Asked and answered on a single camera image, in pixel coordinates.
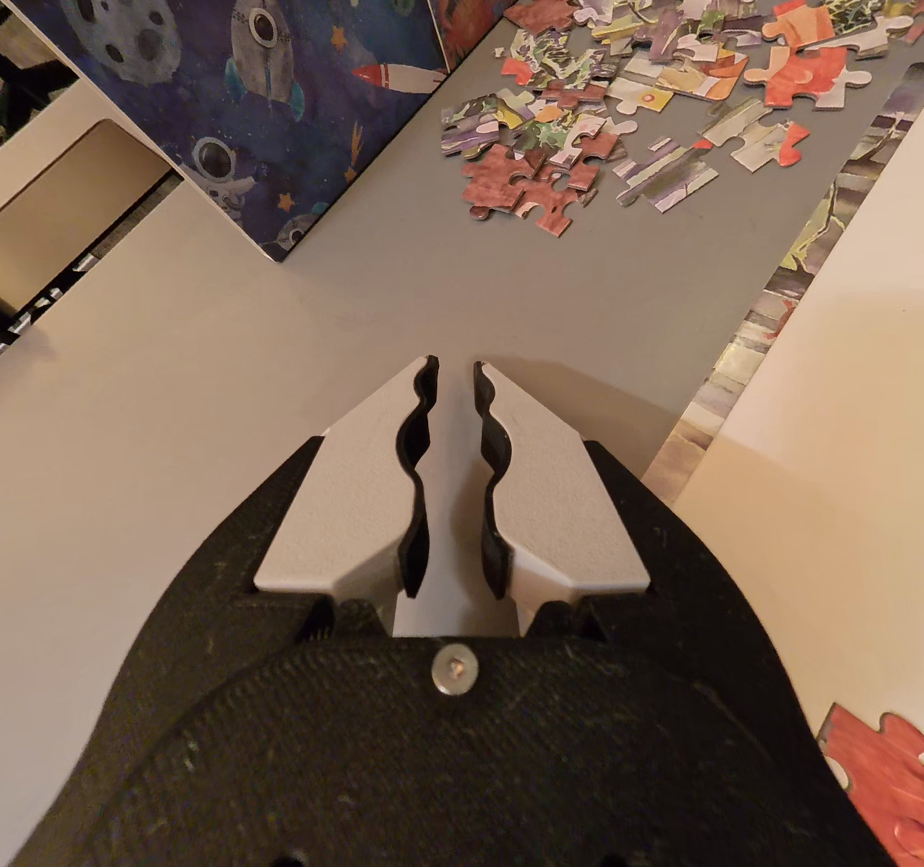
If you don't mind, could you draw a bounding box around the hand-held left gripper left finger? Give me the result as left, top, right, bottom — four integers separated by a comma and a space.
253, 356, 440, 635

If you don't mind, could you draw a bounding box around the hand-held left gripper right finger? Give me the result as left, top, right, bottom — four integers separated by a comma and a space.
473, 360, 652, 635

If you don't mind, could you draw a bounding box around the puzzle tray with painted border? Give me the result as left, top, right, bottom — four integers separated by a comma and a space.
641, 62, 924, 867

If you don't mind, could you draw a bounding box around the pile of loose puzzle pieces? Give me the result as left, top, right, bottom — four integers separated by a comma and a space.
440, 0, 924, 240

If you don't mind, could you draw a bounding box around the red orange joined puzzle section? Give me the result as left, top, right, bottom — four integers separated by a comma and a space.
818, 702, 924, 867

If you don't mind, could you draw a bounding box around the white side table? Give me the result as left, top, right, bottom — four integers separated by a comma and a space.
0, 65, 185, 334

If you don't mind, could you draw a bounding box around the space and ocean print box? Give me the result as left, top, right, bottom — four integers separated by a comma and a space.
0, 0, 571, 263

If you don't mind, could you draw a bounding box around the black stand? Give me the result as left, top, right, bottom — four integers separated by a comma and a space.
0, 51, 77, 146

